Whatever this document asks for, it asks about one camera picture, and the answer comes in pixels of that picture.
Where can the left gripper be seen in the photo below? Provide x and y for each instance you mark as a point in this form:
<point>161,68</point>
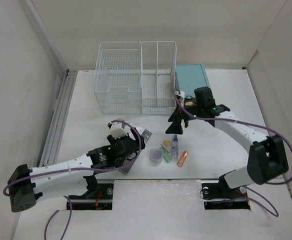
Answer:
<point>135,136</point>

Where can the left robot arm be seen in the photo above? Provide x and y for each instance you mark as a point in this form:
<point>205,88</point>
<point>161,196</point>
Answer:
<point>29,185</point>

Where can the white wire desk organizer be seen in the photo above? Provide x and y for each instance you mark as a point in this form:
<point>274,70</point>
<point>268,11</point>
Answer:
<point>136,77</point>

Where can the clear jar of paperclips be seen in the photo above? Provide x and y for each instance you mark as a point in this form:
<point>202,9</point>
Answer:
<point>156,156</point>

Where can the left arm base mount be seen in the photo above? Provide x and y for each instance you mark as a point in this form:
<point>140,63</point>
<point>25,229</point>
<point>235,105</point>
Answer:
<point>98,195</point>

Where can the green highlighter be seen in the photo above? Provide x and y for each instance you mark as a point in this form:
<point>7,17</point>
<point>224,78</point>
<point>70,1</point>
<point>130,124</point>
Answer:
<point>166,155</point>

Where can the clear blue spray bottle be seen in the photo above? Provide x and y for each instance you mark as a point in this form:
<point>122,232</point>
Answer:
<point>175,148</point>

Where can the aluminium rail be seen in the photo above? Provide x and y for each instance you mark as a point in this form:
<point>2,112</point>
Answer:
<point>52,141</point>

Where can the teal drawer cabinet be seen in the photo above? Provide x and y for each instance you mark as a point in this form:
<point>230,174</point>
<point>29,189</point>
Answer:
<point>189,77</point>

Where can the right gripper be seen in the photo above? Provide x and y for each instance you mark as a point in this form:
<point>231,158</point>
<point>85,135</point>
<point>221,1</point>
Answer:
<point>175,127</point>

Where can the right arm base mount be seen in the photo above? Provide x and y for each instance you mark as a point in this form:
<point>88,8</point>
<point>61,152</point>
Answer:
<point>217,195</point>

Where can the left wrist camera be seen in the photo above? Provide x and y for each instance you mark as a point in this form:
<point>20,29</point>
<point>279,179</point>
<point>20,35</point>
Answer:
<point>118,128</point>

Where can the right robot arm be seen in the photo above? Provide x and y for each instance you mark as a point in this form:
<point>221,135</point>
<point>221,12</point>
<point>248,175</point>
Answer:
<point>266,154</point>

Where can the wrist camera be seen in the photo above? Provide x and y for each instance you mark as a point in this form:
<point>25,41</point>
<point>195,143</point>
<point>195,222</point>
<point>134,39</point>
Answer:
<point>118,128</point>
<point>180,95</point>

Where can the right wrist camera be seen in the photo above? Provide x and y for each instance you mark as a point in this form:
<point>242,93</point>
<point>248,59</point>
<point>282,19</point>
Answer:
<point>180,95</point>

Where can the yellow eraser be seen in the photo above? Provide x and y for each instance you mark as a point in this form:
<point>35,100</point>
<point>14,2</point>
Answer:
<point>167,143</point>

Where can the grey white eraser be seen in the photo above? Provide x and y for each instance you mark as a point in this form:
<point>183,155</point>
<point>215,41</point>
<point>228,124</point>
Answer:
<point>167,148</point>

